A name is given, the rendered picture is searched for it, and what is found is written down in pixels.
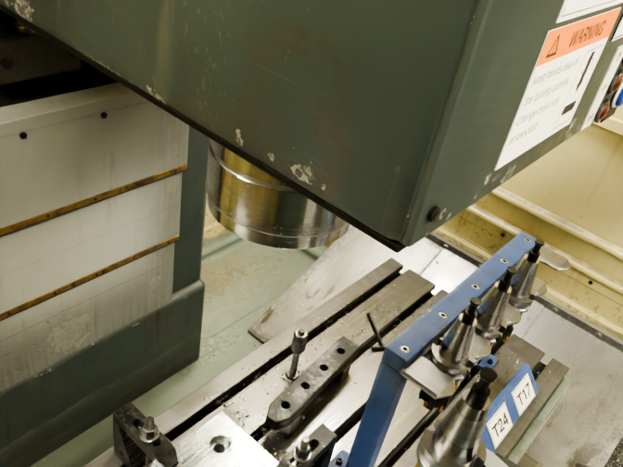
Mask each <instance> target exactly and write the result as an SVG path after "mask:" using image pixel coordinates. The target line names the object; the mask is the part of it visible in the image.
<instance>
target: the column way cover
mask: <svg viewBox="0 0 623 467"><path fill-rule="evenodd" d="M188 134H189V125H187V124H186V123H184V122H182V121H181V120H179V119H177V118H175V117H174V116H173V115H171V114H170V113H168V112H166V111H165V110H163V109H162V108H160V107H158V106H156V105H154V104H153V103H151V102H150V101H148V100H146V99H145V98H143V97H142V96H141V95H139V94H137V93H135V92H134V91H132V90H130V89H129V88H127V87H126V86H124V85H122V84H121V83H119V82H116V83H112V84H107V85H102V86H98V87H94V88H89V89H85V90H81V91H76V92H72V93H67V94H63V95H55V96H50V97H46V98H42V99H37V100H32V101H29V102H24V103H19V104H15V105H11V106H6V107H0V392H1V391H3V390H4V389H6V388H8V387H10V386H12V385H14V384H16V383H17V382H19V381H21V380H23V379H25V378H27V377H29V376H31V375H33V374H34V373H36V372H39V371H41V370H42V369H44V368H46V367H47V366H49V365H51V364H53V363H55V362H57V361H59V360H61V359H63V358H65V357H67V356H68V355H70V354H72V353H74V352H76V351H77V350H79V349H81V348H83V347H86V346H88V345H89V344H91V343H93V342H95V341H96V340H98V339H100V338H101V337H103V336H105V335H107V334H110V333H112V332H113V331H115V330H117V329H119V328H121V327H122V326H124V325H126V324H128V323H130V322H132V321H134V320H136V319H138V318H140V317H142V316H144V315H146V314H148V313H149V312H150V311H152V310H154V309H157V308H159V307H161V306H163V305H164V304H166V303H168V302H170V301H172V280H173V258H174V243H175V242H177V240H179V229H180V208H181V190H182V172H183V171H184V170H186V168H187V152H188Z"/></svg>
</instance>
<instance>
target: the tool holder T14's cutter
mask: <svg viewBox="0 0 623 467"><path fill-rule="evenodd" d="M419 398H420V399H422V400H423V401H424V404H423V406H424V407H425V408H427V409H429V410H433V408H437V409H439V412H442V411H443V410H445V409H447V407H448V405H449V403H450V401H451V396H450V397H448V398H439V399H433V398H432V397H431V396H430V395H429V394H427V393H426V392H424V390H422V389H421V390H420V392H419Z"/></svg>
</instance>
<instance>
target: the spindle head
mask: <svg viewBox="0 0 623 467"><path fill-rule="evenodd" d="M564 1H565V0H0V10H2V11H4V12H5V13H7V14H8V15H9V16H11V17H12V18H14V19H16V20H18V21H20V22H21V23H23V24H24V25H26V26H28V27H29V28H31V29H33V30H34V31H36V32H38V33H40V34H41V35H43V36H44V37H45V38H47V39H48V40H50V41H52V42H53V43H55V44H57V45H59V46H60V47H62V48H64V49H65V50H67V51H69V52H70V53H72V54H73V55H75V56H76V57H78V58H80V59H81V60H83V61H85V62H86V63H88V64H89V65H91V66H93V67H94V68H96V69H98V70H100V71H101V72H103V73H105V74H106V75H108V76H109V77H110V78H112V79H113V80H115V81H117V82H119V83H121V84H122V85H124V86H126V87H127V88H129V89H130V90H132V91H134V92H135V93H137V94H139V95H141V96H142V97H143V98H145V99H146V100H148V101H150V102H151V103H153V104H154V105H156V106H158V107H160V108H162V109H163V110H165V111H166V112H168V113H170V114H171V115H173V116H174V117H175V118H177V119H179V120H181V121H182V122H184V123H186V124H187V125H189V126H191V127H192V128H194V129H195V130H197V131H199V132H200V133H203V134H204V135H206V136H207V137H209V138H210V139H211V140H213V141H215V142H216V143H218V144H219V145H222V146H223V147H225V148H227V149H228V150H230V151H232V152H233V153H235V154H236V155H238V156H240V157H241V158H243V159H244V160H246V161H247V162H249V163H251V164H252V165H254V166H256V167H257V168H259V169H260V170H263V171H264V172H266V173H268V174H269V175H271V176H272V177H274V178H275V179H276V180H278V181H280V182H281V183H284V184H285V185H287V186H288V187H290V188H292V189H293V190H295V191H297V192H298V193H300V194H301V195H303V196H305V197H307V198H309V199H310V200H311V201H312V202H314V203H316V204H317V205H319V206H321V207H322V208H324V209H326V210H328V211H329V212H331V213H333V214H334V215H336V216H337V217H339V218H340V219H341V220H343V221H345V222H347V223H349V224H350V225H352V226H353V227H355V228H357V229H358V230H360V231H362V232H363V233H365V234H367V235H369V236H370V237H372V238H374V239H375V240H376V241H377V242H379V243H381V244H382V245H384V246H386V247H388V248H389V249H391V250H393V251H394V252H396V253H399V252H400V251H402V250H403V249H404V248H405V247H407V246H412V245H414V244H415V243H417V242H418V241H420V240H421V239H423V238H424V237H426V236H427V235H429V234H430V233H432V232H433V231H435V230H436V229H438V227H440V226H441V225H443V224H444V223H446V222H447V221H449V220H450V219H452V218H453V217H455V216H456V215H458V214H459V213H461V212H462V211H464V210H465V209H466V208H468V207H470V206H471V205H473V204H474V203H476V202H477V201H478V200H479V199H481V198H482V197H484V196H485V195H487V194H488V193H490V192H491V191H493V190H494V189H496V188H497V187H499V186H500V185H502V184H503V183H505V182H506V181H508V180H509V179H511V178H512V177H514V176H515V175H517V173H519V172H520V171H522V170H523V169H525V168H526V167H528V166H529V165H531V164H532V163H534V162H535V161H537V160H538V159H539V158H541V157H543V156H544V155H546V154H547V153H549V152H550V151H552V150H553V149H555V148H556V147H558V146H559V145H560V144H562V143H563V142H564V141H566V140H567V139H569V138H570V137H572V136H573V135H575V134H576V133H578V132H579V130H580V128H581V125H582V123H583V121H584V120H585V118H586V116H587V114H588V111H589V109H590V107H591V104H592V102H593V99H594V97H595V96H596V94H597V92H598V90H599V87H600V85H601V83H602V81H603V79H604V76H605V74H606V72H607V70H608V68H609V66H610V64H611V61H612V59H613V57H614V55H615V53H616V51H617V48H618V47H620V46H621V45H623V37H621V38H619V39H616V40H615V41H613V42H611V41H610V40H611V38H612V36H613V34H614V32H615V29H616V27H617V24H618V23H619V20H620V18H621V16H622V14H623V3H620V4H617V5H614V6H609V7H606V8H603V9H600V10H597V11H594V12H591V13H588V14H585V15H582V16H579V17H576V18H572V19H568V20H565V21H562V22H558V23H557V22H556V21H557V18H558V16H559V13H560V10H561V8H562V5H563V3H564ZM619 7H622V8H621V10H620V12H619V14H618V16H617V20H616V22H615V24H614V27H613V29H612V31H611V32H610V34H609V37H608V39H607V41H606V43H605V46H604V49H603V51H602V53H601V55H600V57H599V59H598V61H597V64H596V66H595V68H594V70H593V72H592V75H591V77H590V79H589V82H588V84H587V86H586V88H585V90H584V93H583V95H582V97H581V98H580V101H579V103H578V106H577V109H576V111H575V113H574V115H573V117H572V120H571V121H570V123H569V124H567V125H566V126H565V127H564V128H562V129H560V130H559V131H557V132H556V133H554V134H552V135H550V136H549V137H547V138H546V139H544V140H543V141H541V142H539V143H538V144H536V145H534V146H533V147H531V148H530V149H529V150H527V151H526V152H524V153H523V154H521V155H520V156H518V157H516V158H514V159H513V160H511V161H510V162H508V163H506V164H505V165H503V166H502V167H500V168H499V169H497V170H495V167H496V165H497V162H498V159H499V157H500V154H501V152H502V149H503V146H504V143H505V141H506V138H507V136H508V133H509V132H510V129H511V127H512V124H513V121H514V119H515V115H516V112H517V110H518V108H519V105H520V103H521V100H522V98H523V95H524V93H525V91H526V89H527V86H528V82H529V79H530V77H531V74H532V72H533V70H534V67H535V65H536V62H537V60H538V57H539V55H540V51H541V49H542V46H543V44H544V41H545V39H546V36H547V34H548V31H551V30H554V29H557V28H560V27H563V26H566V25H568V24H571V23H574V22H577V21H580V20H583V19H587V18H590V17H593V16H596V15H599V14H602V13H604V12H607V11H610V10H613V9H616V8H619ZM555 22H556V23H555Z"/></svg>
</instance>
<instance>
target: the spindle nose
mask: <svg viewBox="0 0 623 467"><path fill-rule="evenodd" d="M206 190H207V203H208V207H209V210H210V213H211V214H212V216H213V217H214V218H215V220H216V221H217V222H218V223H219V224H220V225H222V226H223V227H224V228H225V229H227V230H228V231H230V232H231V233H233V234H235V235H237V236H239V237H241V238H243V239H245V240H247V241H249V242H251V243H254V244H257V245H261V246H267V247H272V248H278V249H290V250H298V249H309V248H315V247H318V246H324V245H327V244H330V243H332V242H334V241H336V240H337V239H339V238H340V237H342V236H343V235H344V234H345V233H346V232H347V231H348V230H349V229H350V227H351V225H350V224H349V223H347V222H345V221H343V220H341V219H340V218H339V217H337V216H336V215H334V214H333V213H331V212H329V211H328V210H326V209H324V208H322V207H321V206H319V205H317V204H316V203H314V202H312V201H311V200H310V199H309V198H307V197H305V196H303V195H301V194H300V193H298V192H297V191H295V190H293V189H292V188H290V187H288V186H287V185H285V184H284V183H281V182H280V181H278V180H276V179H275V178H274V177H272V176H271V175H269V174H268V173H266V172H264V171H263V170H260V169H259V168H257V167H256V166H254V165H252V164H251V163H249V162H247V161H246V160H244V159H243V158H241V157H240V156H238V155H236V154H235V153H233V152H232V151H230V150H228V149H227V148H225V147H223V146H222V145H219V144H218V143H216V142H215V141H213V140H211V139H210V143H209V155H208V167H207V181H206Z"/></svg>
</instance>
